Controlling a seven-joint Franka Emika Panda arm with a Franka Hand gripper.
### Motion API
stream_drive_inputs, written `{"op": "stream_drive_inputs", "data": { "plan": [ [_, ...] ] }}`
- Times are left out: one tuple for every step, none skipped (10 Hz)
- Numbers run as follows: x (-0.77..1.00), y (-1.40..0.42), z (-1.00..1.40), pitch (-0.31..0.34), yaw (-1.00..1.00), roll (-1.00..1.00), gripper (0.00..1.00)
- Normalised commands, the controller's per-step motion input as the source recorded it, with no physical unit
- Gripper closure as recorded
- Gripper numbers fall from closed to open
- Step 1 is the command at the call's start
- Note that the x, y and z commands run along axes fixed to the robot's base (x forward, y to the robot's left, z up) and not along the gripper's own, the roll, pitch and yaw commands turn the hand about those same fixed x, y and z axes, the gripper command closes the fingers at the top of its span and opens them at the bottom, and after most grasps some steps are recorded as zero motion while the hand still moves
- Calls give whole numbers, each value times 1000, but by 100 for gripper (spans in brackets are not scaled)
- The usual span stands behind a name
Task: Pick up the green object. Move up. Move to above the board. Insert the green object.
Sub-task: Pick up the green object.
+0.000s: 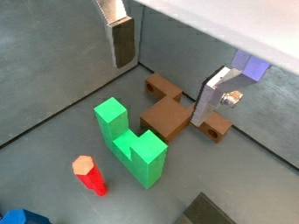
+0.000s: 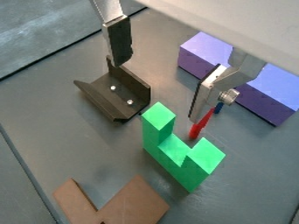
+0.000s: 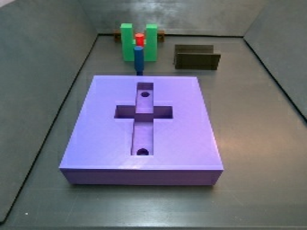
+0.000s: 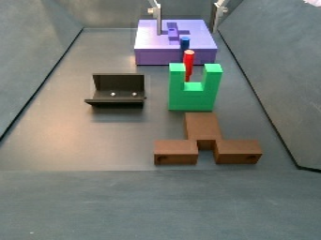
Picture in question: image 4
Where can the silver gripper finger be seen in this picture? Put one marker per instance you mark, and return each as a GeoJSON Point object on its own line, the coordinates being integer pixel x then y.
{"type": "Point", "coordinates": [155, 12]}
{"type": "Point", "coordinates": [220, 7]}

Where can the green U-shaped block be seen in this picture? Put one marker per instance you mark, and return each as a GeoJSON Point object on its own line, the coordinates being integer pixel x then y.
{"type": "Point", "coordinates": [193, 96]}

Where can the purple slotted base board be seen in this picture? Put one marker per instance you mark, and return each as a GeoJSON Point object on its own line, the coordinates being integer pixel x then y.
{"type": "Point", "coordinates": [161, 49]}

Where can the blue cylinder peg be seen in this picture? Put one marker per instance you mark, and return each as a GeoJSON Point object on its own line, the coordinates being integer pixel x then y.
{"type": "Point", "coordinates": [185, 43]}

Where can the red cylinder peg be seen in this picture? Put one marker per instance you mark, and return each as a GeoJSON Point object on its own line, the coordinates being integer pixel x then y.
{"type": "Point", "coordinates": [187, 61]}

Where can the brown T-shaped block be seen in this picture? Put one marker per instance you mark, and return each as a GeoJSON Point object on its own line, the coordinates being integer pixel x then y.
{"type": "Point", "coordinates": [204, 136]}

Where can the black angle bracket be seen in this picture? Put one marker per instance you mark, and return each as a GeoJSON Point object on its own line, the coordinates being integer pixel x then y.
{"type": "Point", "coordinates": [118, 88]}

